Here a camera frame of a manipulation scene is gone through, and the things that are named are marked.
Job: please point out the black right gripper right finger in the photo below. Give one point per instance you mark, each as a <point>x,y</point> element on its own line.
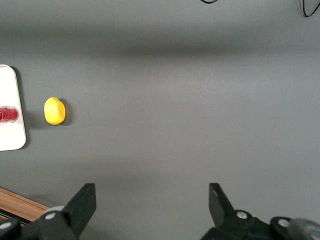
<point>225,217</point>

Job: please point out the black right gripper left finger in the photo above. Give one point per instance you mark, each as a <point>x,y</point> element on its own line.
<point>75,215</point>

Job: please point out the white rectangular tray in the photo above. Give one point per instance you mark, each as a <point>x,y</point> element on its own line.
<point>10,87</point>

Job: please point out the yellow lemon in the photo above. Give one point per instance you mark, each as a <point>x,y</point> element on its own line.
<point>54,111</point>

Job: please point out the red capped small bottle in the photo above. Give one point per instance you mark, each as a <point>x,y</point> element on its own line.
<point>8,114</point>

